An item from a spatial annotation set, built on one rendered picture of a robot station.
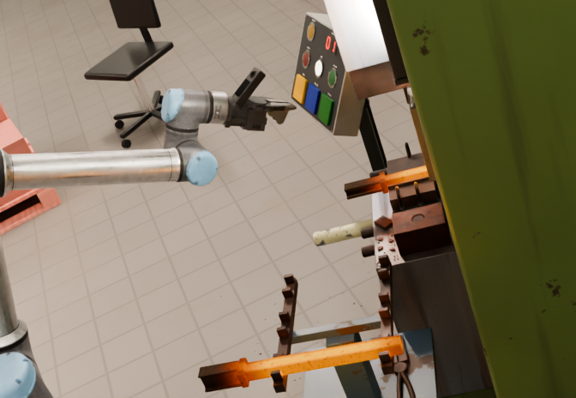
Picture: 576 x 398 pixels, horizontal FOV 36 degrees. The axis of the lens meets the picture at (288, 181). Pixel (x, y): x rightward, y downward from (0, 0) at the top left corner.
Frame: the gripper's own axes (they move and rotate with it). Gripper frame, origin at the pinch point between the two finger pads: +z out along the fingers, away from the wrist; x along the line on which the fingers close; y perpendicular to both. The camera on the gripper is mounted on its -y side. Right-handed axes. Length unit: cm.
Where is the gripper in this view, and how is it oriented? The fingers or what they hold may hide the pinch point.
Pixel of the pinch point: (292, 105)
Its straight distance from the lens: 249.9
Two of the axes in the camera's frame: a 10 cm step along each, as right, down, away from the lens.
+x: 3.6, 3.9, -8.5
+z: 9.2, 0.2, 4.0
